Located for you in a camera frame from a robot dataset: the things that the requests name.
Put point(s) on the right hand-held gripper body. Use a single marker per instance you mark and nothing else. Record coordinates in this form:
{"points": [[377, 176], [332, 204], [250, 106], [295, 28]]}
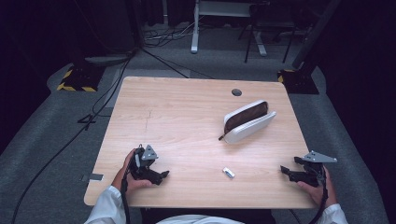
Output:
{"points": [[313, 169]]}

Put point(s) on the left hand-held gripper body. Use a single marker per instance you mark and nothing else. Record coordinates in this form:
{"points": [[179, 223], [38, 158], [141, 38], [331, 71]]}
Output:
{"points": [[141, 168]]}

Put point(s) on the person's left hand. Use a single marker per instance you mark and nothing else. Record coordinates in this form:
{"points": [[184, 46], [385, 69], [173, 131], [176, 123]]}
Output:
{"points": [[130, 183]]}

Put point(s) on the person's right hand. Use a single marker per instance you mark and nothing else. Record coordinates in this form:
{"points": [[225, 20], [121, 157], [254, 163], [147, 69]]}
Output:
{"points": [[317, 194]]}

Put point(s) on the grey floor tape patch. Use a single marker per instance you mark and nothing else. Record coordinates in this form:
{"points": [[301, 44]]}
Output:
{"points": [[93, 177]]}

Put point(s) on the person's torso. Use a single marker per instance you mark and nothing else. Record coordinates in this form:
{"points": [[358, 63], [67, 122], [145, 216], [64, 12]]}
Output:
{"points": [[205, 217]]}

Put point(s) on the small white eraser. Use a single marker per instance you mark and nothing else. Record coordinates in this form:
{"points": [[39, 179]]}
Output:
{"points": [[228, 172]]}

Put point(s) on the white pencil case brown lining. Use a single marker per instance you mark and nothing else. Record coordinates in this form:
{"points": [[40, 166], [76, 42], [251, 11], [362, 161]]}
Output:
{"points": [[249, 123]]}

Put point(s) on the black yellow-striped stand base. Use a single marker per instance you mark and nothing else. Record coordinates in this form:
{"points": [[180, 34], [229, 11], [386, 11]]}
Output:
{"points": [[299, 81], [81, 77]]}

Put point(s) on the slanted dark metal pole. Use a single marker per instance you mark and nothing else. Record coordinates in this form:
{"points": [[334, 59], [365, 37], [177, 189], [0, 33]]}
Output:
{"points": [[314, 34]]}

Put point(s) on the black tripod stand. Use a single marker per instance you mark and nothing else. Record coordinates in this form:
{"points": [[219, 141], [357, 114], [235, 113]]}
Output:
{"points": [[267, 28]]}

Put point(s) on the white desk frame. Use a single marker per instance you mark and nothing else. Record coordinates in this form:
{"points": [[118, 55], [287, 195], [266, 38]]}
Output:
{"points": [[218, 9]]}

